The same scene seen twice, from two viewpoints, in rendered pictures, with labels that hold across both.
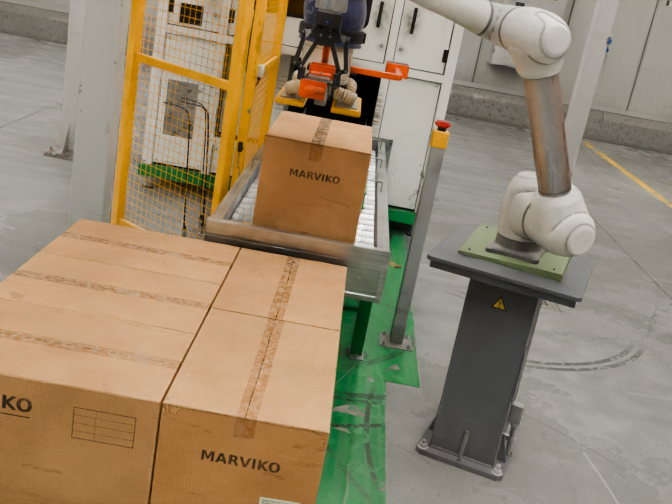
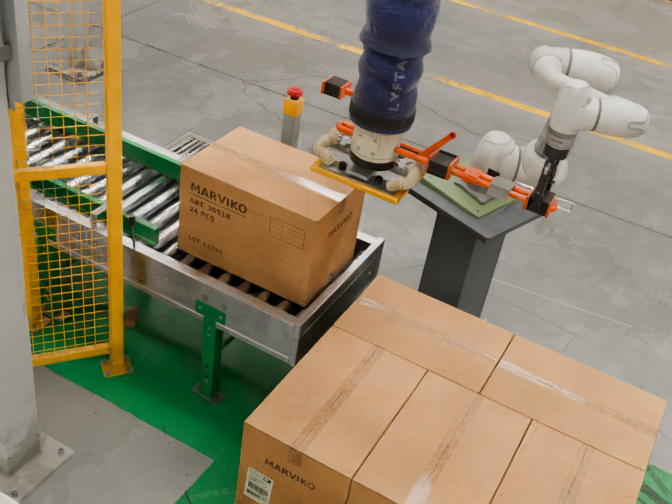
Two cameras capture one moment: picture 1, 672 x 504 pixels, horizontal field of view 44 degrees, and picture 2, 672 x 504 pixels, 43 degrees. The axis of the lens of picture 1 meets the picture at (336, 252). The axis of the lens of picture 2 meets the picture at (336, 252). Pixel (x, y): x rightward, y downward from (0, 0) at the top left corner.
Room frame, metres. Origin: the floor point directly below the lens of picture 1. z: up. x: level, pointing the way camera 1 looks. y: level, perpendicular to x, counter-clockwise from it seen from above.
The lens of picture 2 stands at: (1.96, 2.61, 2.63)
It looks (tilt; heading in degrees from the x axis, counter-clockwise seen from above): 35 degrees down; 294
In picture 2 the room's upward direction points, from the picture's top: 10 degrees clockwise
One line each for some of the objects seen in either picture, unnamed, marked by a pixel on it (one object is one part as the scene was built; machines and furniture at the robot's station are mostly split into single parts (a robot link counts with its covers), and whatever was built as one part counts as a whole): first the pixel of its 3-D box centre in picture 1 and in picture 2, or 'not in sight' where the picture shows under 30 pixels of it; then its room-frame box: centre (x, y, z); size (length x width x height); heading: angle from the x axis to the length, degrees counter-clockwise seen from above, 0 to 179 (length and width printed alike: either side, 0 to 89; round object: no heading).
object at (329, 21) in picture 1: (327, 29); (553, 157); (2.36, 0.14, 1.40); 0.08 x 0.07 x 0.09; 91
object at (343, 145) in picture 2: not in sight; (373, 155); (2.96, 0.15, 1.18); 0.34 x 0.25 x 0.06; 1
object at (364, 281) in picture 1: (293, 268); (338, 304); (2.99, 0.15, 0.47); 0.70 x 0.03 x 0.15; 91
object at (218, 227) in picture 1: (297, 241); (342, 283); (2.99, 0.15, 0.58); 0.70 x 0.03 x 0.06; 91
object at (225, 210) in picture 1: (253, 177); (56, 226); (4.16, 0.48, 0.50); 2.31 x 0.05 x 0.19; 1
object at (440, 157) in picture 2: (322, 74); (442, 164); (2.71, 0.15, 1.24); 0.10 x 0.08 x 0.06; 91
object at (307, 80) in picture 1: (313, 87); (539, 202); (2.36, 0.15, 1.24); 0.08 x 0.07 x 0.05; 1
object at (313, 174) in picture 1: (315, 178); (271, 213); (3.35, 0.14, 0.75); 0.60 x 0.40 x 0.40; 1
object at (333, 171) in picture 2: (294, 91); (359, 175); (2.96, 0.25, 1.14); 0.34 x 0.10 x 0.05; 1
